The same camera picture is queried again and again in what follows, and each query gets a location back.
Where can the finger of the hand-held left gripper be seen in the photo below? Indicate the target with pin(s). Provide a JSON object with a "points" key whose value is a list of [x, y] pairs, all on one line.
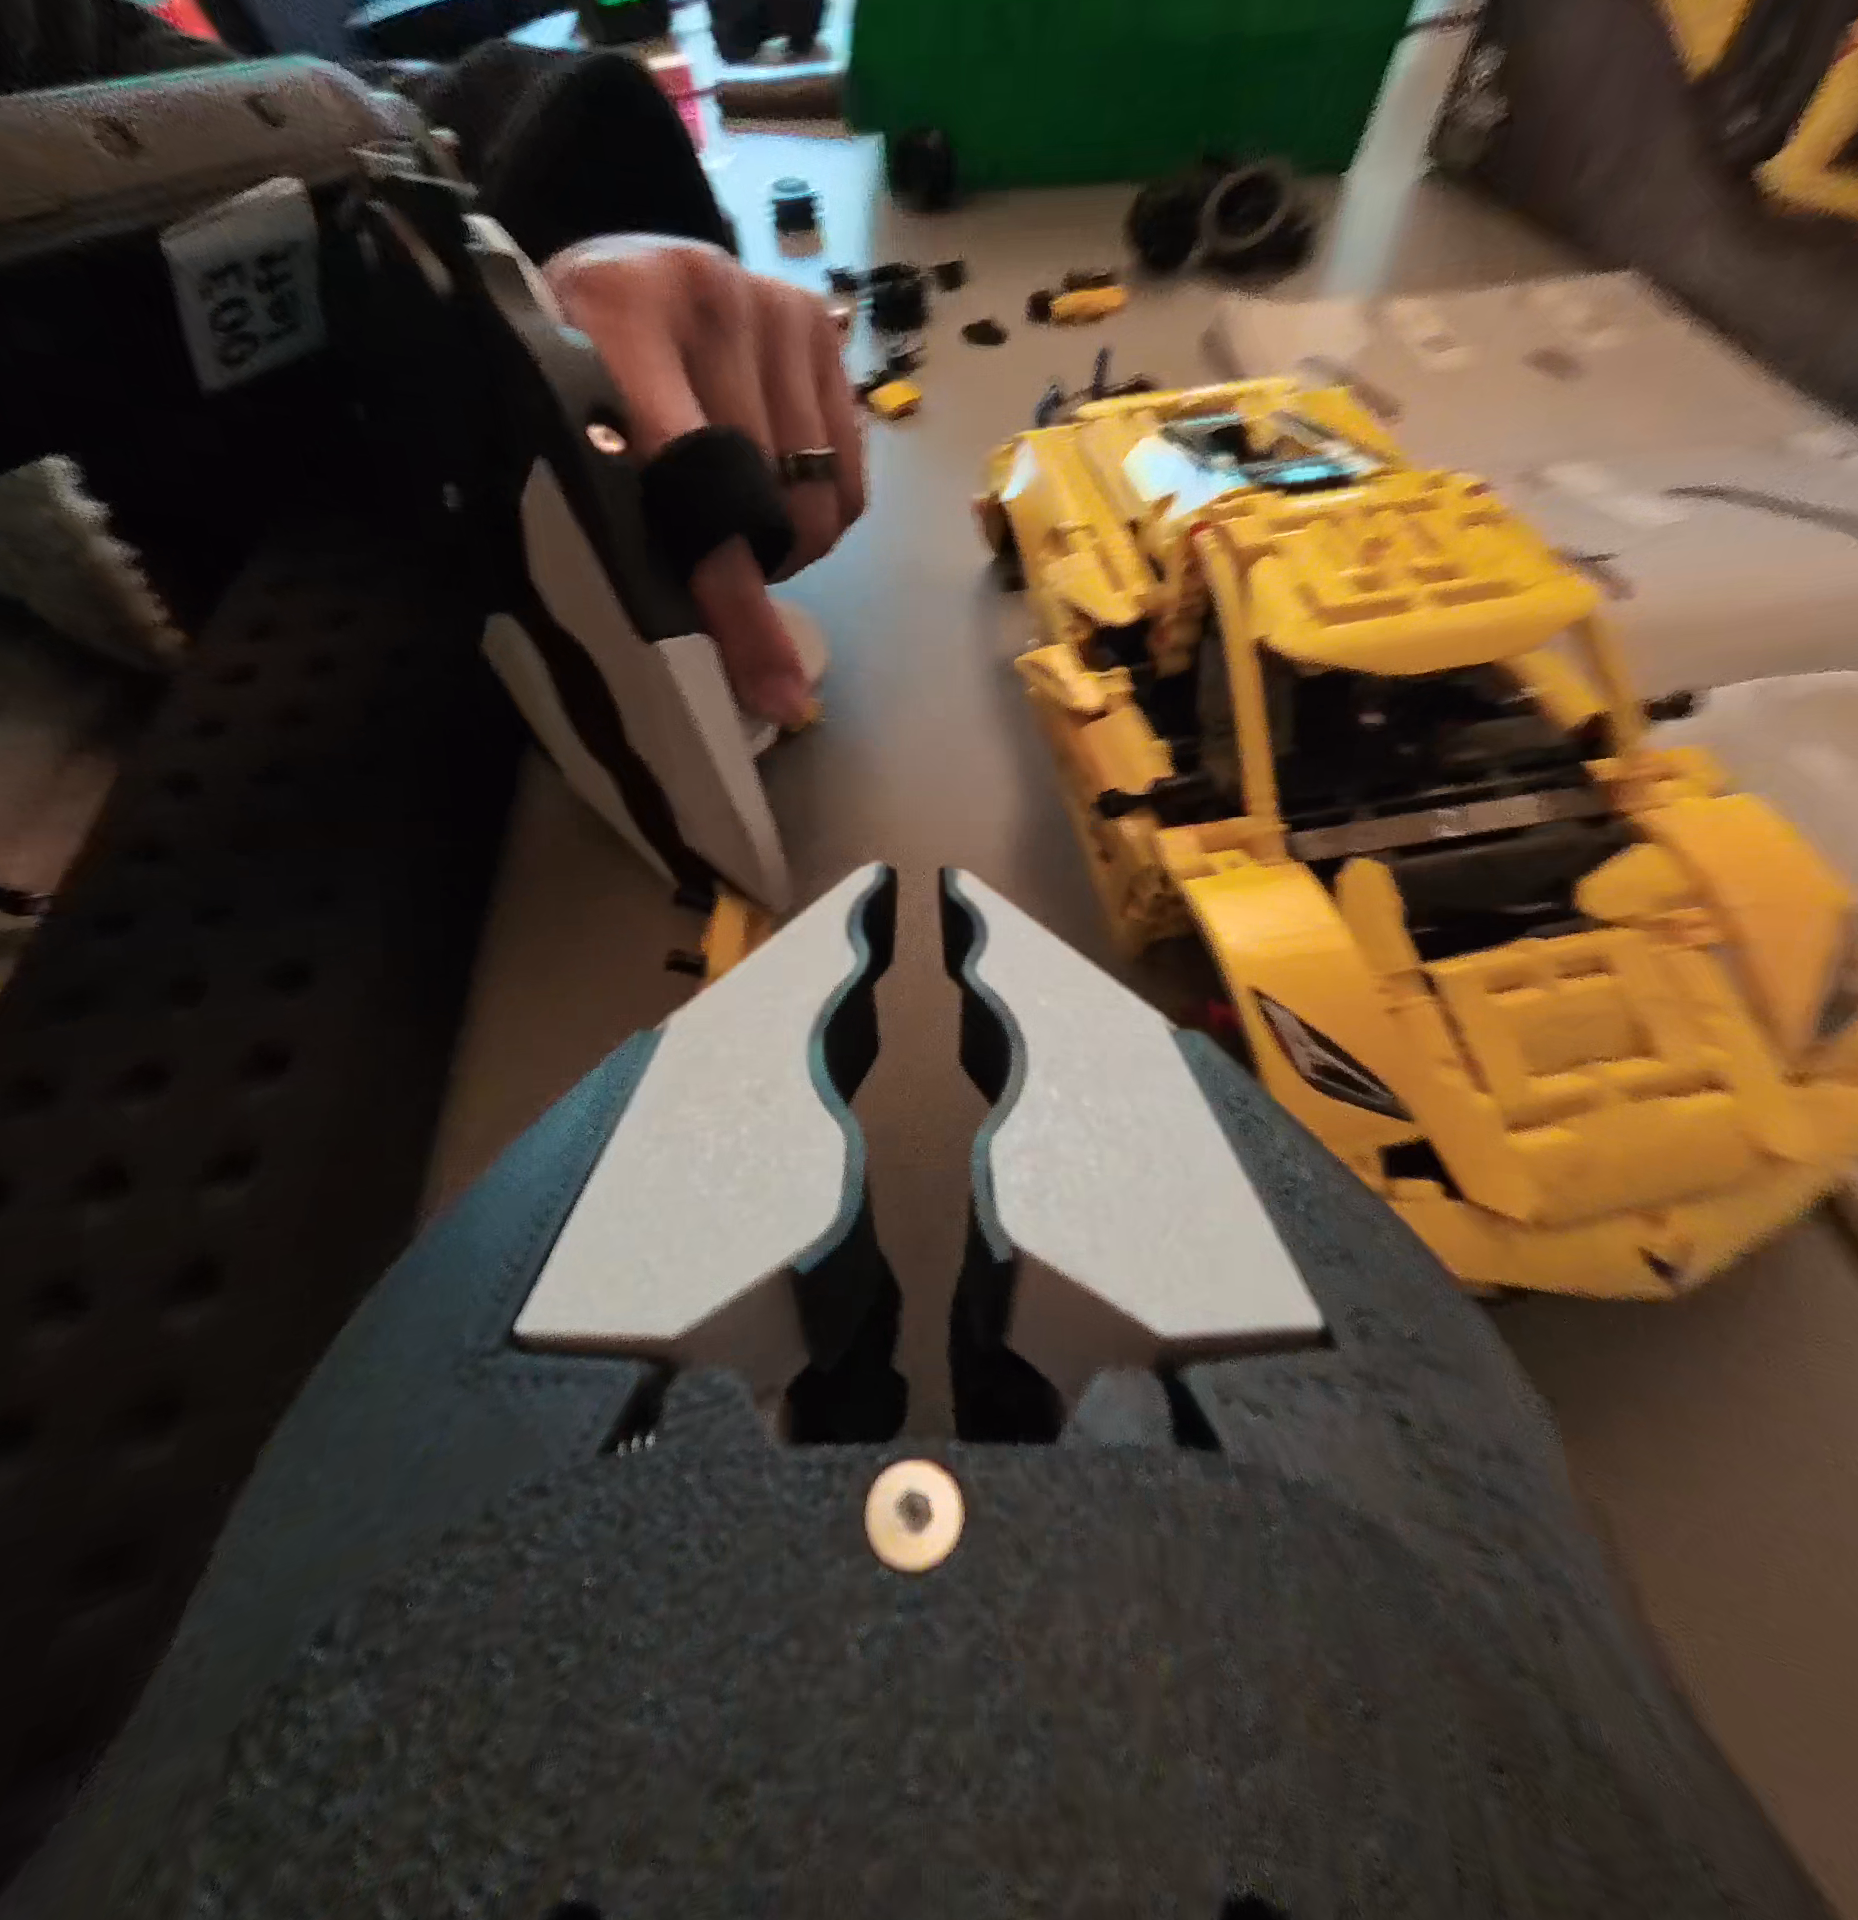
{"points": [[713, 752], [571, 729]]}

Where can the black toy tyre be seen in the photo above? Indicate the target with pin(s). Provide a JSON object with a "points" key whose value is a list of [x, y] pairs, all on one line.
{"points": [[1268, 210], [922, 170], [1171, 228]]}

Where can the black perforated mat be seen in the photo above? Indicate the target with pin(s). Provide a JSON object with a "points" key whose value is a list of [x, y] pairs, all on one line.
{"points": [[195, 1050]]}

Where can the person's left hand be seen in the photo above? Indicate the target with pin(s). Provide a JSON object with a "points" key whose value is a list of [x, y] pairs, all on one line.
{"points": [[719, 344]]}

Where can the yellow brick beam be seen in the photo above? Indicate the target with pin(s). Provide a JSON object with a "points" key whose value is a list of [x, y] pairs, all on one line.
{"points": [[733, 933]]}

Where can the yellow toy brick car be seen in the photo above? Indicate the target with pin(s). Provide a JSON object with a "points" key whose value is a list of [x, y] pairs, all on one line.
{"points": [[1395, 600]]}

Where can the dark toy car box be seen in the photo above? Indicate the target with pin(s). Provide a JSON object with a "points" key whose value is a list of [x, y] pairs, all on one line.
{"points": [[1619, 152]]}

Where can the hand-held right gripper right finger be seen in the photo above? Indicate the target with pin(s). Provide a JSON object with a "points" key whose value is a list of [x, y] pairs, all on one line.
{"points": [[1154, 1200]]}

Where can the person's left forearm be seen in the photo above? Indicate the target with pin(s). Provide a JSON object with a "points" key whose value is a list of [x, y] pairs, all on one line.
{"points": [[571, 135]]}

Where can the grey desk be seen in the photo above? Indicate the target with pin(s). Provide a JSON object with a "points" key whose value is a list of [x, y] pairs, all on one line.
{"points": [[900, 630]]}

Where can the scattered small brick pieces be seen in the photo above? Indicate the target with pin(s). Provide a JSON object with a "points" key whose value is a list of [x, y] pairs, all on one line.
{"points": [[900, 300]]}

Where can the grey instruction booklet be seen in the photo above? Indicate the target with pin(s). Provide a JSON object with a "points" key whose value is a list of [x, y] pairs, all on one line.
{"points": [[1545, 344]]}

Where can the green plastic bin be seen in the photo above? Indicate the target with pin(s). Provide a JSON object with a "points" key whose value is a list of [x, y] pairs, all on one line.
{"points": [[1124, 74]]}

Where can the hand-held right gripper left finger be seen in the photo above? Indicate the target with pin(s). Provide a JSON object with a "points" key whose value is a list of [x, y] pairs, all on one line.
{"points": [[690, 1184]]}

